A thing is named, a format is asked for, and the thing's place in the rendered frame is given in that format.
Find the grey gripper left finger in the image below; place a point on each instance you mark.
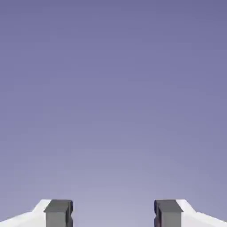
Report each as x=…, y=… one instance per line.
x=56, y=212

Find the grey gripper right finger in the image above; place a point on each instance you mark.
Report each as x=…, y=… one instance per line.
x=170, y=212

